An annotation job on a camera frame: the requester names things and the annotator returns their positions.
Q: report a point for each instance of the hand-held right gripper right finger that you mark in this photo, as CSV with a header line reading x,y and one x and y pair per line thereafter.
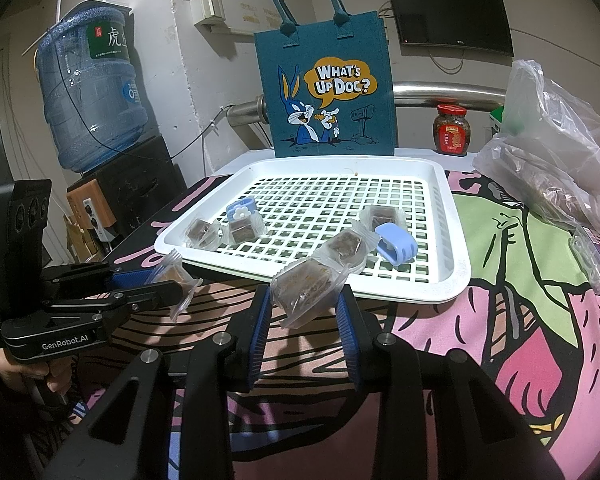
x,y
349,335

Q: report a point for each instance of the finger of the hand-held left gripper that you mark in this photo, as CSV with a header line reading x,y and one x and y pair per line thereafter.
x,y
150,299
132,279

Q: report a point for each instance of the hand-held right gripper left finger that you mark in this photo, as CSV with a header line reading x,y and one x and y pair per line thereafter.
x,y
259,332

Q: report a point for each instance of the brown snack cube packet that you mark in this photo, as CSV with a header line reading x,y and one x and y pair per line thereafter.
x,y
307,287
202,234
244,232
347,245
177,282
382,217

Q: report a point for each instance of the large light blue clip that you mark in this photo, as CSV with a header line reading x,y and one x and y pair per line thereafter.
x,y
395,244

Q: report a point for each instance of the small blue flower clip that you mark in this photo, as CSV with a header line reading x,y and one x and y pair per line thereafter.
x,y
240,210

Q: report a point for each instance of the white perforated plastic tray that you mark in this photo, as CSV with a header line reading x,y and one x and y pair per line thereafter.
x,y
310,195

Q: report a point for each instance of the person's left hand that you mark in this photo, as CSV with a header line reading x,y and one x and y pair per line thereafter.
x,y
10,372

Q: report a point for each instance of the wooden socket box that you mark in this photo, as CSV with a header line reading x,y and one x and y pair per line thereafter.
x,y
90,207

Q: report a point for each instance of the blue water jug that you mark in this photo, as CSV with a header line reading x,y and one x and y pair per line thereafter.
x,y
90,90

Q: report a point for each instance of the white appliance top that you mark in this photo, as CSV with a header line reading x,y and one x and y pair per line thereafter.
x,y
240,160

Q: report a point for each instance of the red lid sauce jar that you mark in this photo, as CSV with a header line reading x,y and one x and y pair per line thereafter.
x,y
451,130

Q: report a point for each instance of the teal cartoon rabbit tote bag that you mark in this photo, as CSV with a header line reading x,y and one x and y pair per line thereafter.
x,y
330,90

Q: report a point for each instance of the small clear wrapped packet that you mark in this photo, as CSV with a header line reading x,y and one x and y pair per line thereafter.
x,y
595,260

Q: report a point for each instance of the green and white carton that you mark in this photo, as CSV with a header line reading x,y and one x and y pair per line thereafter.
x,y
497,121

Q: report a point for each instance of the clear plastic bag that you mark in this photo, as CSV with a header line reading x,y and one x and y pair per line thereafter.
x,y
555,145

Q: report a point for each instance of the metal rail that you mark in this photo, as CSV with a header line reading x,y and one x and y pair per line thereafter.
x,y
430,95

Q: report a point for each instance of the white wall socket box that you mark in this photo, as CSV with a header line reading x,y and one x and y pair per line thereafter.
x,y
207,9

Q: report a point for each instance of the black wall monitor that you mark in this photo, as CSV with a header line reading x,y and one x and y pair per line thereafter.
x,y
450,17

